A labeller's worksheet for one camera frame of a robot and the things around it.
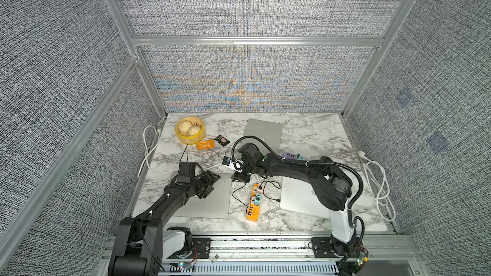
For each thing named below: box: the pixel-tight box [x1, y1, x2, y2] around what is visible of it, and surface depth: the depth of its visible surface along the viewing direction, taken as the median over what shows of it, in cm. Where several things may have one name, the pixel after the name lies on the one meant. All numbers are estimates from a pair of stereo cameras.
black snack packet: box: [213, 134, 231, 147], surface depth 108 cm
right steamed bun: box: [187, 125, 201, 137], surface depth 106 cm
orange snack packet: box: [196, 139, 216, 151], surface depth 106 cm
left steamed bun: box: [178, 120, 192, 133], surface depth 108 cm
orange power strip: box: [246, 183, 261, 223], surface depth 83 cm
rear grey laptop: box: [243, 118, 283, 156], surface depth 116 cm
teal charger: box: [253, 192, 263, 207], surface depth 80 cm
